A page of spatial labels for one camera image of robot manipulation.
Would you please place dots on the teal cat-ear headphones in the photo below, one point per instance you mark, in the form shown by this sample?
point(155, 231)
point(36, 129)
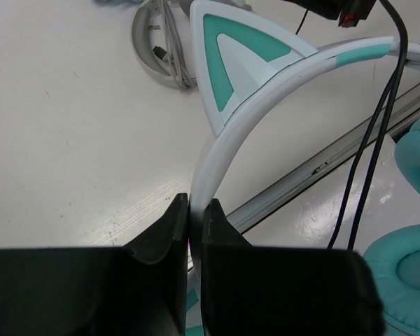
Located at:
point(246, 65)

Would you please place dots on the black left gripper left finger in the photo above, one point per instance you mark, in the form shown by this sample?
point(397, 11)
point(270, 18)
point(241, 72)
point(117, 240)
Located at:
point(136, 289)

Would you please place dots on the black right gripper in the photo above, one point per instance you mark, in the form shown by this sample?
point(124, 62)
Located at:
point(346, 12)

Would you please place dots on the aluminium front rail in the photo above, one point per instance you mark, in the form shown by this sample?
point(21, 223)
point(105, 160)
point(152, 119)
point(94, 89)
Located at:
point(406, 112)

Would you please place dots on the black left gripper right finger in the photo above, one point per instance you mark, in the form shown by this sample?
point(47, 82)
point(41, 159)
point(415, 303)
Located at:
point(259, 290)

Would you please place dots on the white grey headphones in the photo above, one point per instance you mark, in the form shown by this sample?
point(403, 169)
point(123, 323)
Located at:
point(157, 42)

